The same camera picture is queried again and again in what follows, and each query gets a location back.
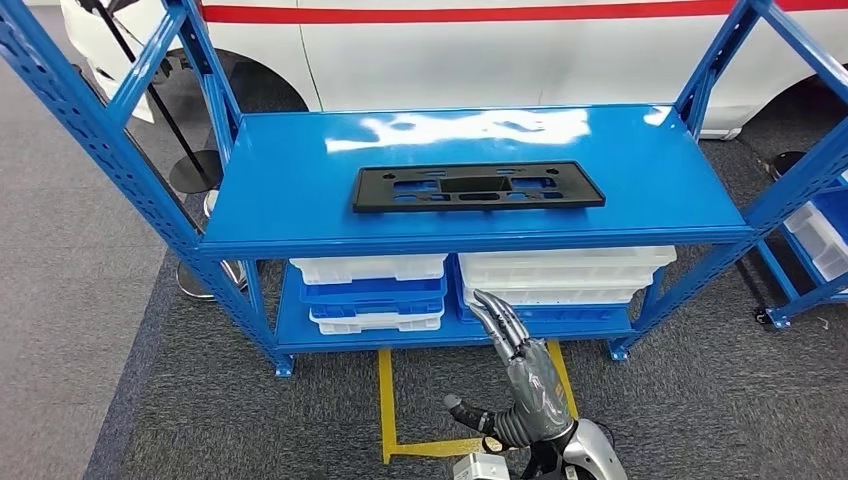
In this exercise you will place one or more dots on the blue wheeled bin rack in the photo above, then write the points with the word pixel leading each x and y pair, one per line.
pixel 805 301

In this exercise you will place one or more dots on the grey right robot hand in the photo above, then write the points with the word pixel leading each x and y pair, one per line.
pixel 540 391

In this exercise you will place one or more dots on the black plastic license plate frame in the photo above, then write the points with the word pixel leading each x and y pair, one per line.
pixel 374 195

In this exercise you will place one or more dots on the large white plastic tray bin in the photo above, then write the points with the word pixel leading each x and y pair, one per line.
pixel 583 296
pixel 570 264

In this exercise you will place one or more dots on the white car with red stripe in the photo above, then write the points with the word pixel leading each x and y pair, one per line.
pixel 464 60

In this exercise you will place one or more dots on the small white parts bin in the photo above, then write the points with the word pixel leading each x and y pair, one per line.
pixel 821 242

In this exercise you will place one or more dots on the stanchion with dark round base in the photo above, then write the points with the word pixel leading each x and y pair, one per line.
pixel 788 164

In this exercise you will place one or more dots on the blue metal shelf rack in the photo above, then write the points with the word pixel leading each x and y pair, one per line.
pixel 285 199

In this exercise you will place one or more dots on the large blue plastic tray bin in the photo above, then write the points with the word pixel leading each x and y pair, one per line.
pixel 583 314

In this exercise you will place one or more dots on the chrome stanchion post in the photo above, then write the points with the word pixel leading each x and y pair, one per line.
pixel 192 285

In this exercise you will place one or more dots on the black pole floor stand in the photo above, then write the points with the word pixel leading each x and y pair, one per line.
pixel 195 172

